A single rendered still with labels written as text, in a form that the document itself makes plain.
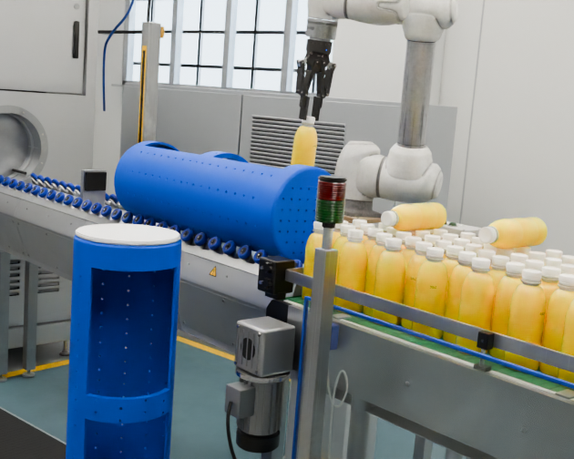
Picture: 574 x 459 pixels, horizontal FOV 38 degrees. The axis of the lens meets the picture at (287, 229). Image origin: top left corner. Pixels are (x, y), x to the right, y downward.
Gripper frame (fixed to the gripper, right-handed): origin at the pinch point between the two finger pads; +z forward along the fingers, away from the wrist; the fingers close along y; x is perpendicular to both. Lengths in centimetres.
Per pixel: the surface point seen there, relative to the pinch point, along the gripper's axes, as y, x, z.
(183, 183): 24.6, -27.7, 29.7
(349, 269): 19, 50, 33
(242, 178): 19.2, -2.3, 21.9
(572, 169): -259, -91, 37
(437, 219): -9, 51, 20
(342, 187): 37, 65, 8
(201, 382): -51, -126, 155
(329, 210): 39, 64, 13
